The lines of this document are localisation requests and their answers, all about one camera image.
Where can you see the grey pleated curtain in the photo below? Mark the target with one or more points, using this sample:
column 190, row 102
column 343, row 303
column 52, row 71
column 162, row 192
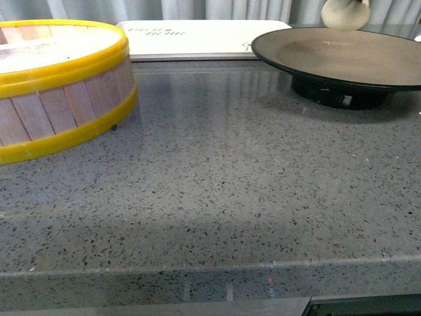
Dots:
column 115, row 11

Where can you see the white bear print tray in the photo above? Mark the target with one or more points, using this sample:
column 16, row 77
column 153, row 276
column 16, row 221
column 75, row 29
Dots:
column 194, row 40

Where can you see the brown plate with black rim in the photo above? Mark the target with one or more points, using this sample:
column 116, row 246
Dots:
column 354, row 70

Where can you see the yellow rimmed wooden steamer basket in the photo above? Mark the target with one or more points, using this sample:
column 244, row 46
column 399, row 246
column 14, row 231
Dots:
column 51, row 108

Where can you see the white steamer liner cloth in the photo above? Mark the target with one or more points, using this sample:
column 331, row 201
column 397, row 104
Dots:
column 37, row 53

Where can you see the white steamed bun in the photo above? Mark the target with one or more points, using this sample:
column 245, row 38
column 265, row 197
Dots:
column 345, row 15

